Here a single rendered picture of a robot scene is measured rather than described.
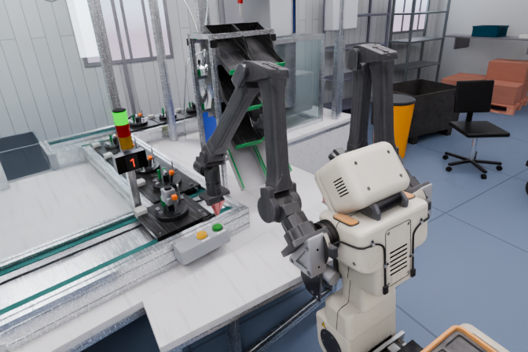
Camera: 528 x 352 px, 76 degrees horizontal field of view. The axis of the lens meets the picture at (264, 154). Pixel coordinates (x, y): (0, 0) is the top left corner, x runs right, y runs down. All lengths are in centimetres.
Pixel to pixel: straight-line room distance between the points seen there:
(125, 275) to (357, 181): 85
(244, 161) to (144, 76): 336
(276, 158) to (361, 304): 51
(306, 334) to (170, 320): 118
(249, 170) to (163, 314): 72
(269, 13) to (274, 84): 159
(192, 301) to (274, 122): 68
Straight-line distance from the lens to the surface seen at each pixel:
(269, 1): 245
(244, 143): 151
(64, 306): 131
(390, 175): 96
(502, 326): 260
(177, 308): 125
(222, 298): 124
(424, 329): 240
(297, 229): 89
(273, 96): 90
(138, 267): 133
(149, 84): 484
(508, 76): 718
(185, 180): 175
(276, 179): 91
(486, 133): 416
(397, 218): 96
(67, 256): 153
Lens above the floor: 175
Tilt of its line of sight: 23 degrees down
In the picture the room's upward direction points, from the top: 2 degrees counter-clockwise
